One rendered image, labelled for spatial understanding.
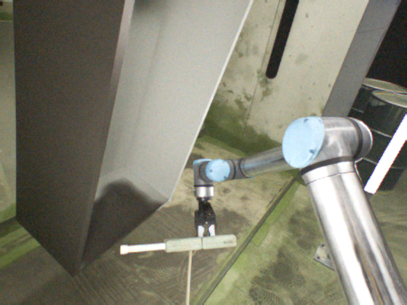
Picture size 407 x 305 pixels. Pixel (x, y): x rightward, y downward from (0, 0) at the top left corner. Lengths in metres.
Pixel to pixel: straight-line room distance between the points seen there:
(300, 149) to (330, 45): 2.03
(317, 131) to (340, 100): 2.03
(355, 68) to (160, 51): 1.72
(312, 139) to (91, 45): 0.52
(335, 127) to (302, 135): 0.07
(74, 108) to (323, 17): 2.21
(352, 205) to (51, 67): 0.77
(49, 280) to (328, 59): 2.45
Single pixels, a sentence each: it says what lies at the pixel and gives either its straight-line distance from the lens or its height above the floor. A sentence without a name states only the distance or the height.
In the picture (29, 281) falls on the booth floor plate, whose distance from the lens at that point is 1.83.
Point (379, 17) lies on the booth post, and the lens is 2.62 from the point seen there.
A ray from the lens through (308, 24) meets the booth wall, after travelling 2.70.
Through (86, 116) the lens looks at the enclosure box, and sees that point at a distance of 0.78.
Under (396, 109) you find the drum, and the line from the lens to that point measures 3.16.
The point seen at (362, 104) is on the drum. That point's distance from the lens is 3.79.
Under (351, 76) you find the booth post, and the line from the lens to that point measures 2.65.
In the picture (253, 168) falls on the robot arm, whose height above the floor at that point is 0.90.
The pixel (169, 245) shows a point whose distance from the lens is 1.24.
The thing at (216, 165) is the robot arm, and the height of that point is 0.87.
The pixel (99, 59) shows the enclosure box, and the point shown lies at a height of 1.29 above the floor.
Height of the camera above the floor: 1.45
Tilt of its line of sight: 28 degrees down
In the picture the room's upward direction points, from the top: 11 degrees clockwise
